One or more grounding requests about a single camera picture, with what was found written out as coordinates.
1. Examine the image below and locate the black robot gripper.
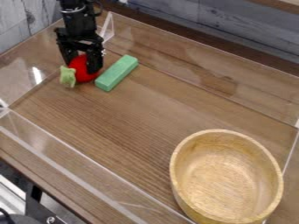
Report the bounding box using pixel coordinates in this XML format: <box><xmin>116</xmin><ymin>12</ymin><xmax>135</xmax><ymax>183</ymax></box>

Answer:
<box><xmin>55</xmin><ymin>0</ymin><xmax>104</xmax><ymax>74</ymax></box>

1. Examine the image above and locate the red plush strawberry toy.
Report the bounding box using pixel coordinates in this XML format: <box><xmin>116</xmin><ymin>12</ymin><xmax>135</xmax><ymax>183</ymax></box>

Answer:
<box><xmin>60</xmin><ymin>54</ymin><xmax>99</xmax><ymax>88</ymax></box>

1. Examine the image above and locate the green rectangular block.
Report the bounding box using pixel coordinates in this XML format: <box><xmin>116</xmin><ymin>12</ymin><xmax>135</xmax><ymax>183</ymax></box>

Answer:
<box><xmin>95</xmin><ymin>55</ymin><xmax>139</xmax><ymax>92</ymax></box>

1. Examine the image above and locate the light wooden bowl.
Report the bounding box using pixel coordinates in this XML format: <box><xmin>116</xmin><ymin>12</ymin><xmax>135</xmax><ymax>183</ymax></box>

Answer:
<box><xmin>170</xmin><ymin>129</ymin><xmax>285</xmax><ymax>224</ymax></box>

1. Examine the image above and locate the clear acrylic enclosure wall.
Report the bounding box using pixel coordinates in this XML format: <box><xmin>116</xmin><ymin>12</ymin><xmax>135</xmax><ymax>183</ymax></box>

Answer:
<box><xmin>0</xmin><ymin>12</ymin><xmax>299</xmax><ymax>224</ymax></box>

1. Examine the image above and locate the black metal table mount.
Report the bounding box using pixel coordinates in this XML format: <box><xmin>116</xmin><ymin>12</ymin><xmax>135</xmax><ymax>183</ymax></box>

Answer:
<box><xmin>23</xmin><ymin>181</ymin><xmax>80</xmax><ymax>224</ymax></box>

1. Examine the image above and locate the black cable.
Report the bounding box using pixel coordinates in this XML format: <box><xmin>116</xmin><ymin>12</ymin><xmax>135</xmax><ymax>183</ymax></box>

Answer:
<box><xmin>0</xmin><ymin>207</ymin><xmax>15</xmax><ymax>224</ymax></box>

